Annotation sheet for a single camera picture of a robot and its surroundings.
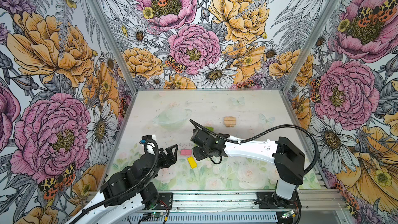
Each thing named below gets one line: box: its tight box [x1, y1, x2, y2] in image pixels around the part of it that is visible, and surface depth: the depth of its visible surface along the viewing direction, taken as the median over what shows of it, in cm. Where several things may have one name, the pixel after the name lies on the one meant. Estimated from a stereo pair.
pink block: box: [180, 149, 193, 156], surface depth 91 cm
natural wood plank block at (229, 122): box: [223, 119, 237, 125], surface depth 104 cm
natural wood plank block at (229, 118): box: [223, 116, 237, 121], surface depth 104 cm
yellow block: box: [187, 156, 198, 170], surface depth 87 cm
